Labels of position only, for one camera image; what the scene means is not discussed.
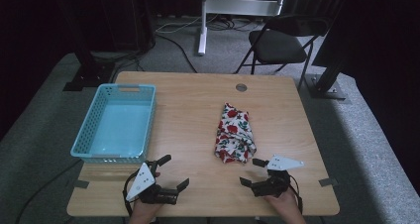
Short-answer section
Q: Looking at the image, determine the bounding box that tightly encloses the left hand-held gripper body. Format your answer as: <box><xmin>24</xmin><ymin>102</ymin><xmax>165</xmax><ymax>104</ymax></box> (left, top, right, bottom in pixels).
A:
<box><xmin>125</xmin><ymin>160</ymin><xmax>181</xmax><ymax>206</ymax></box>

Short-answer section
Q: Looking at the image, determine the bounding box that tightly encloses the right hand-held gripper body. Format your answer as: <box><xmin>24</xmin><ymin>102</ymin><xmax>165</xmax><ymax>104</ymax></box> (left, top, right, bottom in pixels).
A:
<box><xmin>250</xmin><ymin>155</ymin><xmax>305</xmax><ymax>198</ymax></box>

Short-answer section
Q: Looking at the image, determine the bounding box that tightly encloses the red floral white shirt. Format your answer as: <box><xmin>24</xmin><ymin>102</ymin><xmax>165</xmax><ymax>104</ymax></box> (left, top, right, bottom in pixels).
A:
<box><xmin>213</xmin><ymin>102</ymin><xmax>258</xmax><ymax>165</ymax></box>

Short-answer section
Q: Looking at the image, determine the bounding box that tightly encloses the person's left hand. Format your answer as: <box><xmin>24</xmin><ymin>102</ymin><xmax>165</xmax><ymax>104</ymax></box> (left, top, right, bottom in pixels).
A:
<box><xmin>128</xmin><ymin>197</ymin><xmax>162</xmax><ymax>224</ymax></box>

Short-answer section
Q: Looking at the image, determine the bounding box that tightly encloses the person's right hand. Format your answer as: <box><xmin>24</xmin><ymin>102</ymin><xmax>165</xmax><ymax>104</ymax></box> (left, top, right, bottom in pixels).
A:
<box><xmin>263</xmin><ymin>187</ymin><xmax>306</xmax><ymax>224</ymax></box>

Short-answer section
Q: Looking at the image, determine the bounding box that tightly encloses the light blue plastic basket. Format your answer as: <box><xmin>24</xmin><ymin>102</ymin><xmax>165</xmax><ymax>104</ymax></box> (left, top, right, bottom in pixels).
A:
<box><xmin>69</xmin><ymin>82</ymin><xmax>157</xmax><ymax>165</ymax></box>

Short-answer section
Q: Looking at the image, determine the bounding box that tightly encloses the black folding chair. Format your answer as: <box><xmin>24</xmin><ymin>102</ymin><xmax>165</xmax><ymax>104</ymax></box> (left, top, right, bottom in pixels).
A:
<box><xmin>233</xmin><ymin>14</ymin><xmax>331</xmax><ymax>89</ymax></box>

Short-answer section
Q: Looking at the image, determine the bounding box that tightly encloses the white metal stand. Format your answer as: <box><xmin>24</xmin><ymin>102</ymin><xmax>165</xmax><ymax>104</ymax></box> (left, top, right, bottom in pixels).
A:
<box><xmin>197</xmin><ymin>0</ymin><xmax>288</xmax><ymax>56</ymax></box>

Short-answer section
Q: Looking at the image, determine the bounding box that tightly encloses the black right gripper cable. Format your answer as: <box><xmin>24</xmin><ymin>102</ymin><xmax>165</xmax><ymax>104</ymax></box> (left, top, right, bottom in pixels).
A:
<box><xmin>287</xmin><ymin>173</ymin><xmax>304</xmax><ymax>215</ymax></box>

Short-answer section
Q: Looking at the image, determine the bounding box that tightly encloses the black metal stand post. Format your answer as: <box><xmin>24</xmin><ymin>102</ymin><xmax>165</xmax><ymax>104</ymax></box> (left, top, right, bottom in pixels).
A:
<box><xmin>49</xmin><ymin>0</ymin><xmax>115</xmax><ymax>92</ymax></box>
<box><xmin>308</xmin><ymin>0</ymin><xmax>351</xmax><ymax>101</ymax></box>

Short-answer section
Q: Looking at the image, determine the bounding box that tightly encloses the thick black floor cable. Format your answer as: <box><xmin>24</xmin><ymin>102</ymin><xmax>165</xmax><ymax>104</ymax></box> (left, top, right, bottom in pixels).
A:
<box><xmin>14</xmin><ymin>158</ymin><xmax>82</xmax><ymax>224</ymax></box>

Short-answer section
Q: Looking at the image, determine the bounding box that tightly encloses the white floor cable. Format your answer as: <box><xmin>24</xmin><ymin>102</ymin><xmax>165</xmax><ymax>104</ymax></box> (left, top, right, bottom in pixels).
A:
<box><xmin>155</xmin><ymin>15</ymin><xmax>204</xmax><ymax>34</ymax></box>

